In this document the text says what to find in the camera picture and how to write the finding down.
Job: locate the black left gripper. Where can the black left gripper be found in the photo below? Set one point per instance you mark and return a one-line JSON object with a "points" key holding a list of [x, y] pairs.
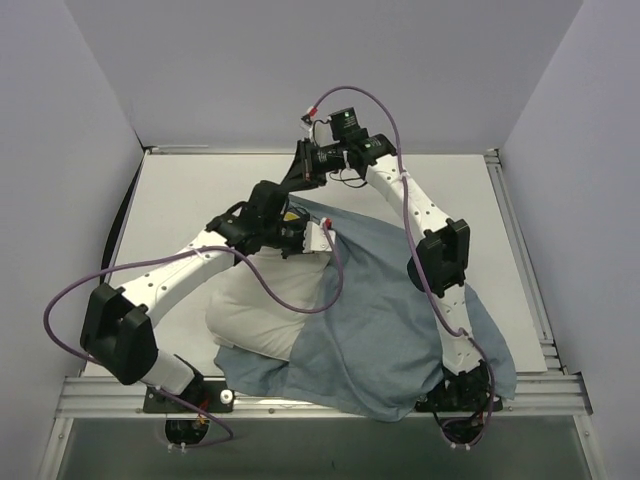
{"points": [[292, 235]]}

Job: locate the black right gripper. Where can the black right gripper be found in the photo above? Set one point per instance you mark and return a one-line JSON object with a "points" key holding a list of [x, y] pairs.
{"points": [[305, 163]]}

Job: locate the white pillow with yellow edge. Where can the white pillow with yellow edge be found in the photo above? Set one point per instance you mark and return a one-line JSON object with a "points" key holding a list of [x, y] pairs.
{"points": [[242, 314]]}

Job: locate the blue-grey fabric pillowcase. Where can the blue-grey fabric pillowcase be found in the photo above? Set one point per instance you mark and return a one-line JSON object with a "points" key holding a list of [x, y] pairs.
{"points": [[372, 350]]}

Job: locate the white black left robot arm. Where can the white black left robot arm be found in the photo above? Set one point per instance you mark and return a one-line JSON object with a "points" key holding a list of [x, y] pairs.
{"points": [[118, 329]]}

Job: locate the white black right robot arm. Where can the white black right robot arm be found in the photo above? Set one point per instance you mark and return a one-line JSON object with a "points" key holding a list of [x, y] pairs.
{"points": [[439, 245]]}

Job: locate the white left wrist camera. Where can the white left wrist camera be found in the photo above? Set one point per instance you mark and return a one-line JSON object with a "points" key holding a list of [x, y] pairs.
{"points": [[319, 237]]}

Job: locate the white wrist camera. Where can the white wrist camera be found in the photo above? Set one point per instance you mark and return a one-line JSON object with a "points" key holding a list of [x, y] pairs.
{"points": [[316, 127], [319, 237]]}

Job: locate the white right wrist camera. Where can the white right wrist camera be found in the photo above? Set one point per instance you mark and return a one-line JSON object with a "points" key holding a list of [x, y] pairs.
{"points": [[316, 127]]}

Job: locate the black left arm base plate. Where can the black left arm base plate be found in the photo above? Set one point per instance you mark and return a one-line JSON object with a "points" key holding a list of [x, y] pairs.
{"points": [[213, 395]]}

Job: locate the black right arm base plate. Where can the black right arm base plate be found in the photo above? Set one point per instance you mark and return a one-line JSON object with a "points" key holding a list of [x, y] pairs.
{"points": [[466, 392]]}

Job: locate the aluminium front frame rail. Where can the aluminium front frame rail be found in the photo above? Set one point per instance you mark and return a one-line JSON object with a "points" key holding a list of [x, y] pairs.
{"points": [[104, 398]]}

